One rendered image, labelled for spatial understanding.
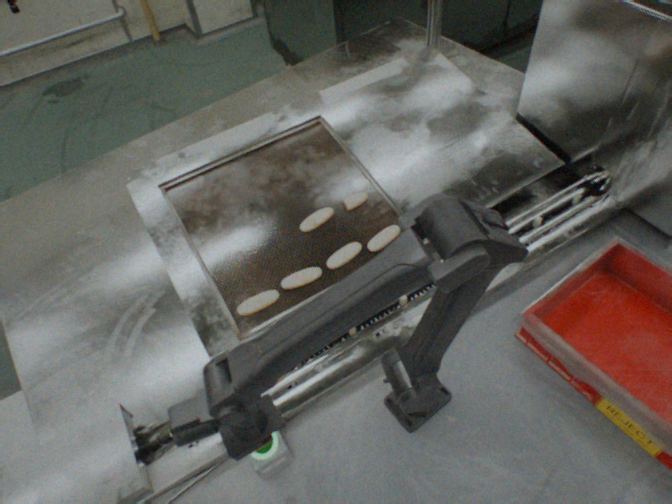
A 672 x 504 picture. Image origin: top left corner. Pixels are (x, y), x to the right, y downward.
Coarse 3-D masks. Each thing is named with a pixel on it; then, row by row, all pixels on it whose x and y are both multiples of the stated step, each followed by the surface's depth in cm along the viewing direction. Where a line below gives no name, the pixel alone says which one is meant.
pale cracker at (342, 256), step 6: (348, 246) 112; (354, 246) 112; (360, 246) 113; (336, 252) 112; (342, 252) 112; (348, 252) 112; (354, 252) 112; (330, 258) 111; (336, 258) 111; (342, 258) 111; (348, 258) 111; (330, 264) 110; (336, 264) 110; (342, 264) 111
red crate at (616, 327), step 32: (608, 288) 108; (544, 320) 105; (576, 320) 104; (608, 320) 103; (640, 320) 103; (544, 352) 98; (608, 352) 99; (640, 352) 98; (576, 384) 94; (640, 384) 94
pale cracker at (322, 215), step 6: (318, 210) 118; (324, 210) 118; (330, 210) 118; (312, 216) 117; (318, 216) 117; (324, 216) 117; (330, 216) 118; (306, 222) 116; (312, 222) 116; (318, 222) 116; (300, 228) 116; (306, 228) 115; (312, 228) 116
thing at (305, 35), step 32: (288, 0) 274; (320, 0) 240; (352, 0) 235; (384, 0) 244; (416, 0) 255; (448, 0) 266; (480, 0) 278; (512, 0) 291; (288, 32) 296; (320, 32) 257; (352, 32) 247; (448, 32) 281; (480, 32) 295; (512, 32) 310; (288, 64) 345
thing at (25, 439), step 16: (16, 400) 106; (0, 416) 103; (16, 416) 103; (0, 432) 101; (16, 432) 101; (32, 432) 100; (0, 448) 99; (16, 448) 99; (32, 448) 98; (0, 464) 97
